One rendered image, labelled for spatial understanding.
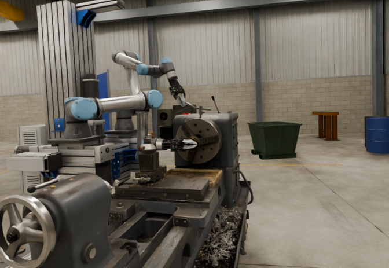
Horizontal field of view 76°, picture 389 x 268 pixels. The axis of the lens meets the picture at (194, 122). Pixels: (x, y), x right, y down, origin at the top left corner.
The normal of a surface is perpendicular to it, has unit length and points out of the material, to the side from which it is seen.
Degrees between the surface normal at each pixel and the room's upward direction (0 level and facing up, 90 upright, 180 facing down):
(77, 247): 98
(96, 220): 94
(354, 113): 90
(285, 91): 90
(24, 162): 90
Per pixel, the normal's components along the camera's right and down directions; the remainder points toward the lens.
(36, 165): -0.29, 0.06
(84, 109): 0.50, 0.04
